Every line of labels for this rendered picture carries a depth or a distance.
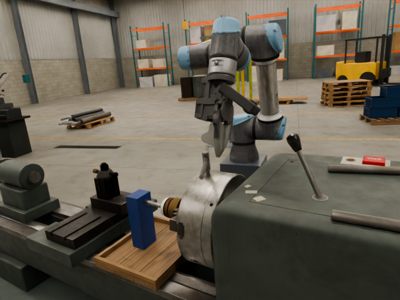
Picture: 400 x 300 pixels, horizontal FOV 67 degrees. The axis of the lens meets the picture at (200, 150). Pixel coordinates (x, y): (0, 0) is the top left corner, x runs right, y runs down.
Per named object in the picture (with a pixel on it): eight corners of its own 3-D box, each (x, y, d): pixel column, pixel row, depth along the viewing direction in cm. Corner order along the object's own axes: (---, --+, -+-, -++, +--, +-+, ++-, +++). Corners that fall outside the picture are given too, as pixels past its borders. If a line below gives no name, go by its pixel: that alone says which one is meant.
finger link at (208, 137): (202, 155, 83) (206, 122, 83) (222, 158, 80) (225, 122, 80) (196, 155, 80) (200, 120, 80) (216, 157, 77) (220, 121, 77)
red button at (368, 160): (384, 162, 95) (385, 156, 95) (384, 169, 91) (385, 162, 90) (363, 161, 98) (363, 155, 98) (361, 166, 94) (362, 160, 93)
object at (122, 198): (138, 205, 142) (137, 195, 140) (122, 215, 134) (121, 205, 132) (107, 198, 152) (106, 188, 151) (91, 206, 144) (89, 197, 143)
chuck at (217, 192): (255, 234, 118) (249, 159, 107) (217, 293, 93) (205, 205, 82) (246, 231, 120) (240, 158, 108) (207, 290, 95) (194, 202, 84)
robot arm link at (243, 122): (235, 136, 161) (234, 111, 158) (261, 137, 156) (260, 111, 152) (228, 142, 151) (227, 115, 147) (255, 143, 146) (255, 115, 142)
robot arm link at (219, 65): (241, 65, 83) (228, 55, 76) (240, 81, 83) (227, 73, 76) (216, 66, 87) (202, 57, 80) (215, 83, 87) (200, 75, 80)
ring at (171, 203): (195, 194, 111) (174, 191, 116) (181, 205, 104) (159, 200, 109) (197, 217, 114) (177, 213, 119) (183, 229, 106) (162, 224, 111)
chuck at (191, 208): (246, 231, 120) (240, 158, 108) (207, 290, 95) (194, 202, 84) (225, 227, 124) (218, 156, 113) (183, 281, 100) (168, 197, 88)
